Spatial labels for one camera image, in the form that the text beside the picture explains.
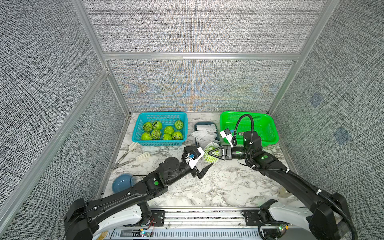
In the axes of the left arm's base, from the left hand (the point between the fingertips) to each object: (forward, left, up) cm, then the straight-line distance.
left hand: (208, 154), depth 66 cm
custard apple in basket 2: (+28, +29, -23) cm, 47 cm away
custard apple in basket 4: (+26, +16, -21) cm, 37 cm away
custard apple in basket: (+37, +14, -23) cm, 45 cm away
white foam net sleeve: (+6, -4, -2) cm, 8 cm away
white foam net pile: (+26, -3, -21) cm, 33 cm away
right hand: (+2, -2, -2) cm, 4 cm away
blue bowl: (-1, +47, -27) cm, 54 cm away
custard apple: (+35, +30, -21) cm, 51 cm away
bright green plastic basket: (+34, -45, -22) cm, 61 cm away
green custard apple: (-1, 0, -2) cm, 2 cm away
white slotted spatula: (+14, +38, -26) cm, 48 cm away
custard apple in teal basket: (+35, +36, -22) cm, 55 cm away
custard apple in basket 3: (+26, +36, -21) cm, 49 cm away
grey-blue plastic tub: (+38, -3, -23) cm, 45 cm away
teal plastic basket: (+47, +24, -28) cm, 60 cm away
